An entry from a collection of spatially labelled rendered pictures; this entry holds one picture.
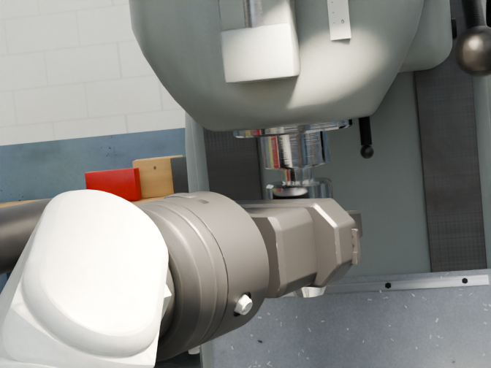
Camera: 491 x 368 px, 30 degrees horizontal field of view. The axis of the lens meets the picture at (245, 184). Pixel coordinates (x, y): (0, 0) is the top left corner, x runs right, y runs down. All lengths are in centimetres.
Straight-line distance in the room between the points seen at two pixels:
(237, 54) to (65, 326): 20
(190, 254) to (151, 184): 406
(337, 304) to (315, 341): 5
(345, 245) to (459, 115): 45
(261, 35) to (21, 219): 16
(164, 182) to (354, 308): 355
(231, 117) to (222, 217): 8
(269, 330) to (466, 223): 25
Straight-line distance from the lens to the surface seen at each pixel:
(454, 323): 101
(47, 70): 523
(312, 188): 62
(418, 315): 101
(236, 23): 52
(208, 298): 49
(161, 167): 452
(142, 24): 59
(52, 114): 522
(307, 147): 62
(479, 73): 55
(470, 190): 101
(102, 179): 453
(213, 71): 56
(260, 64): 51
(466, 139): 101
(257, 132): 61
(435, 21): 74
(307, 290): 64
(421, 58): 74
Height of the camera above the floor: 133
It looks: 5 degrees down
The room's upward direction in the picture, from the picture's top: 6 degrees counter-clockwise
